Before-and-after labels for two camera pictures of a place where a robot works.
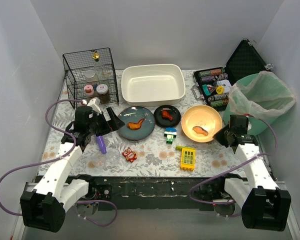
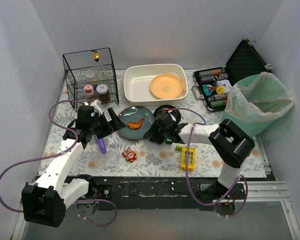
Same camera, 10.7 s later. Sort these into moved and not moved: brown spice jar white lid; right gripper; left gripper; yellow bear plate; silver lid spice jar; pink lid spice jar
Moved: yellow bear plate; right gripper
Not moved: brown spice jar white lid; left gripper; silver lid spice jar; pink lid spice jar
